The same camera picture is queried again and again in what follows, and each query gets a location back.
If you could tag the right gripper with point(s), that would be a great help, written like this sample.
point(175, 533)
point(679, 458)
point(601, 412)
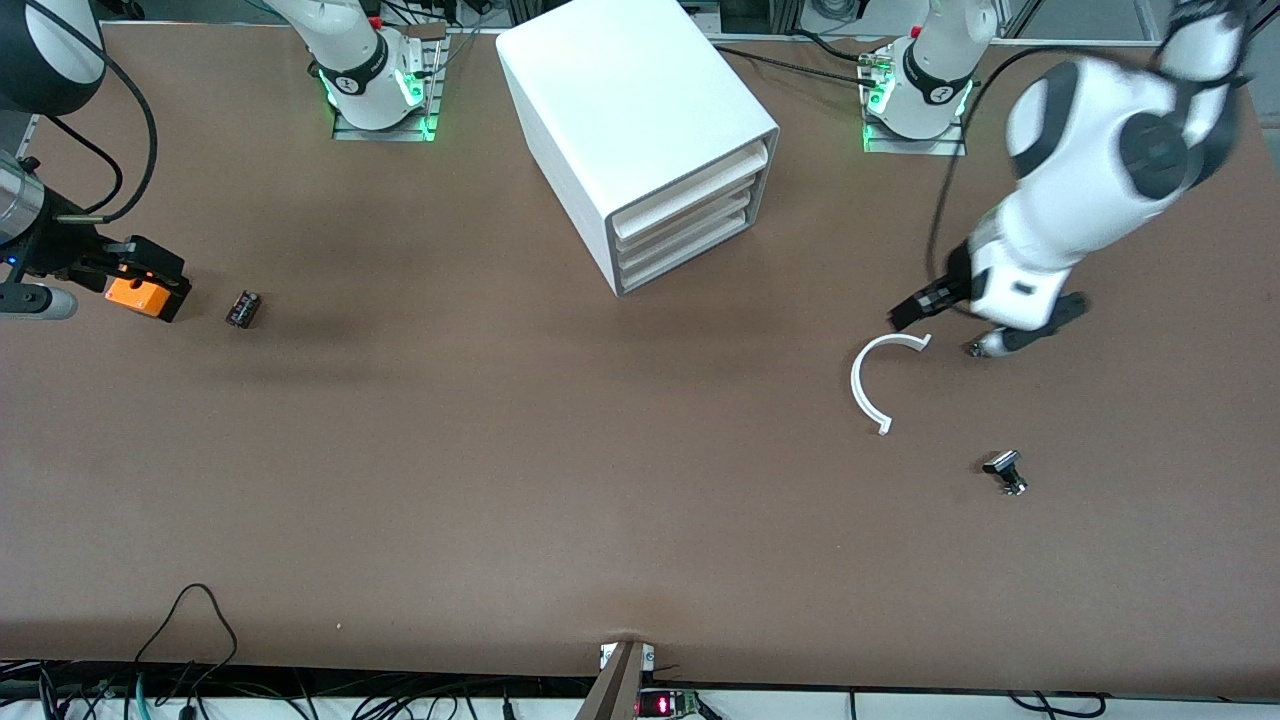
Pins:
point(62, 253)

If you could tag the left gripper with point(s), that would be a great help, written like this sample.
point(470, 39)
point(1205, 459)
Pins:
point(955, 280)

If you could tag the white low drawer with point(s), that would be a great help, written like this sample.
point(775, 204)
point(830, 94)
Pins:
point(690, 250)

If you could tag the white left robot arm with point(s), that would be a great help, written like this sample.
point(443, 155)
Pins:
point(1100, 170)

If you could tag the white high drawer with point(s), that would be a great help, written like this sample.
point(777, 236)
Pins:
point(690, 195)

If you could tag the white drawer cabinet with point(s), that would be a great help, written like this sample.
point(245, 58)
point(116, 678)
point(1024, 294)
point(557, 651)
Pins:
point(620, 90)

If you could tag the orange box with hole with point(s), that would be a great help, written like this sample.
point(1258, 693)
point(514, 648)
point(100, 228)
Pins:
point(135, 297)

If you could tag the white curved plastic arc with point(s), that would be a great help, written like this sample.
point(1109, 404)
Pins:
point(856, 385)

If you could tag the small black terminal block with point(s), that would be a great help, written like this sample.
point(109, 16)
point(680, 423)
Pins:
point(243, 309)

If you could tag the device with red light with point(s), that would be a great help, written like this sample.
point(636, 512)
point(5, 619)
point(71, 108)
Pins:
point(665, 705)

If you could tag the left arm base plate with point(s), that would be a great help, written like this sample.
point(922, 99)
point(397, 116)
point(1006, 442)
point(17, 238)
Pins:
point(915, 145)

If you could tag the black and silver switch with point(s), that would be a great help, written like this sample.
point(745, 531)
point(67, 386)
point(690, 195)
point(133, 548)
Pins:
point(1005, 470)

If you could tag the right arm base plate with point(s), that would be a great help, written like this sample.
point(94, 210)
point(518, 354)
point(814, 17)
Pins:
point(425, 115)

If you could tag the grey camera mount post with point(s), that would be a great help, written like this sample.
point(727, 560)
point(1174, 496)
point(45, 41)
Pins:
point(615, 685)

